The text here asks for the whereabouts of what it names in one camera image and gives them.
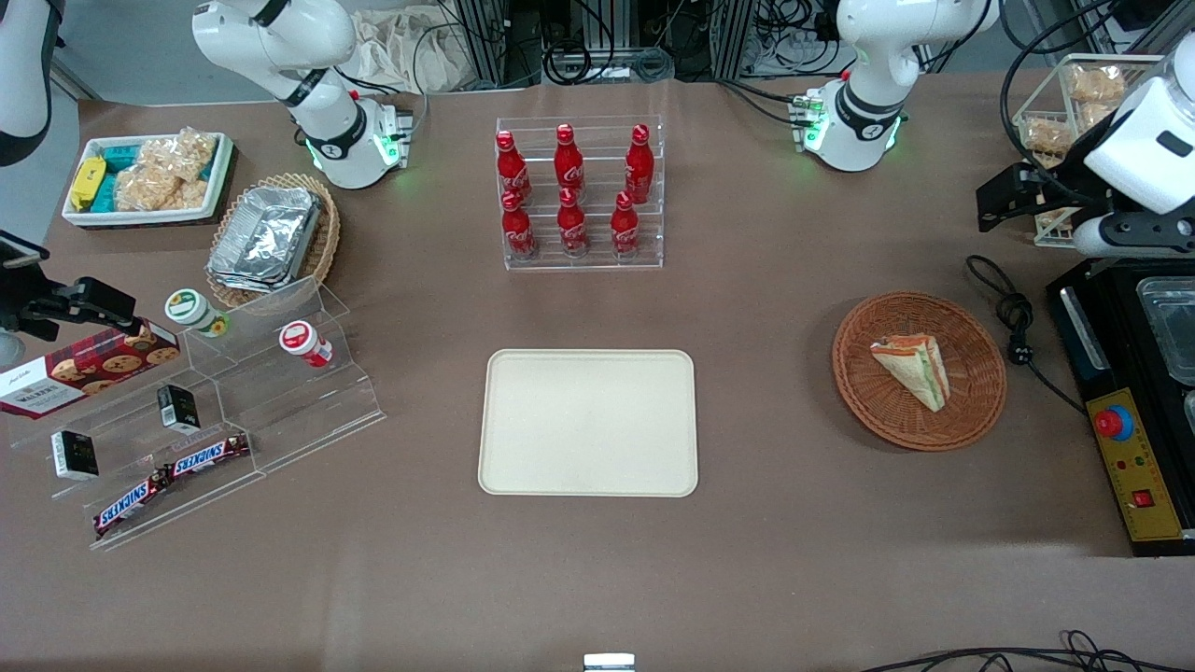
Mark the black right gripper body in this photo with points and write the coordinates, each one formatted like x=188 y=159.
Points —
x=26 y=305

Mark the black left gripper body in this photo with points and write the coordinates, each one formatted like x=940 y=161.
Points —
x=1058 y=194

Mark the triangular sandwich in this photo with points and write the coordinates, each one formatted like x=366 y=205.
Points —
x=913 y=369

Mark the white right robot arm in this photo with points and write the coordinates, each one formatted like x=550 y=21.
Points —
x=280 y=37

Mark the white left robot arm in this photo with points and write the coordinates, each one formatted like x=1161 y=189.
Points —
x=868 y=37

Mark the round brown wicker basket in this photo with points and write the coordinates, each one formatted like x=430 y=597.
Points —
x=971 y=373

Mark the white rectangular snack tray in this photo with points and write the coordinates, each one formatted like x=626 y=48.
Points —
x=222 y=173

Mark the oval tan wicker basket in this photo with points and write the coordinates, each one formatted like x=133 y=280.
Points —
x=327 y=238

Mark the beige rectangular tray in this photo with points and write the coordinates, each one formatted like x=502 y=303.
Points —
x=588 y=422

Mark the bagged fried snack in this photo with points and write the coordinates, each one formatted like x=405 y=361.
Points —
x=1053 y=220
x=1100 y=114
x=1097 y=84
x=1046 y=137

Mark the red Walkers cookie box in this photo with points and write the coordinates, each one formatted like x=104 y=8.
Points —
x=84 y=369

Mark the green lid yogurt cup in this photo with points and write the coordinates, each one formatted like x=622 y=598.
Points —
x=189 y=308

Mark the teal snack packet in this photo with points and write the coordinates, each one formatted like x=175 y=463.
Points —
x=105 y=194
x=119 y=154

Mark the small black box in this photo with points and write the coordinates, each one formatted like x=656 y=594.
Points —
x=177 y=408
x=75 y=454

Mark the yellow snack packet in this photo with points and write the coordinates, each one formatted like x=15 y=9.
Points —
x=87 y=182

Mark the clear bag rice crackers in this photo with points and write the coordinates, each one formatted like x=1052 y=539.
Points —
x=182 y=154
x=154 y=189

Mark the aluminium foil container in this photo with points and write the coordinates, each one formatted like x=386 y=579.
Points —
x=243 y=278
x=266 y=229

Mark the black heating appliance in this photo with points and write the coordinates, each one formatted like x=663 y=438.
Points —
x=1083 y=355

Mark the Snickers chocolate bar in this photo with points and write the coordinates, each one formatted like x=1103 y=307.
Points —
x=131 y=502
x=207 y=455

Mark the red lid yogurt cup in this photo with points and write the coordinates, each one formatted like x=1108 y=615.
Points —
x=301 y=340

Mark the clear acrylic step display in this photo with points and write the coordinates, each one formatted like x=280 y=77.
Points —
x=280 y=411

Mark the red emergency stop button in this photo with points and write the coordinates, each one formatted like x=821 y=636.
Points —
x=1114 y=423

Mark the red cola bottle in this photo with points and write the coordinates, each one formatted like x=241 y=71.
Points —
x=572 y=226
x=517 y=229
x=569 y=160
x=639 y=166
x=625 y=229
x=512 y=168

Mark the beige cloth bag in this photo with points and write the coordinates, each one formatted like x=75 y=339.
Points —
x=401 y=47

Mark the clear acrylic bottle rack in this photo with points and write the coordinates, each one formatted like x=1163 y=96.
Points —
x=597 y=266

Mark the small white box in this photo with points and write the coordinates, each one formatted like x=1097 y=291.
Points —
x=609 y=663

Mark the red rocker switch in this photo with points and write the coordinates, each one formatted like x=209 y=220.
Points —
x=1144 y=499

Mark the aluminium frame post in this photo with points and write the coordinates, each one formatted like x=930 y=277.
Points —
x=742 y=37
x=490 y=42

